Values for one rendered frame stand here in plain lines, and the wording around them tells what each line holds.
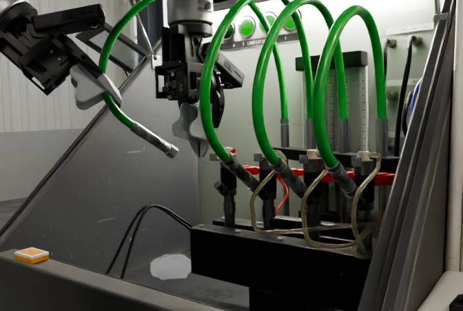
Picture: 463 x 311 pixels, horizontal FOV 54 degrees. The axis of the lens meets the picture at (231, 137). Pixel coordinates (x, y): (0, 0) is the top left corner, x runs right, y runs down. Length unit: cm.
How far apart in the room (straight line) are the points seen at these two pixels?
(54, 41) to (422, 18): 65
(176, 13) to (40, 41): 21
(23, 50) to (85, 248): 42
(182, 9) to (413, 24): 44
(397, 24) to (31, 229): 78
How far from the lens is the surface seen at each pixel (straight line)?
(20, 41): 79
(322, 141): 53
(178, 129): 74
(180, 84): 70
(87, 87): 75
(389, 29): 95
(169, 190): 112
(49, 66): 76
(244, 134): 110
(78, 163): 95
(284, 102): 94
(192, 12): 73
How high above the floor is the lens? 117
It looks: 3 degrees down
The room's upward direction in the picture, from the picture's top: 2 degrees counter-clockwise
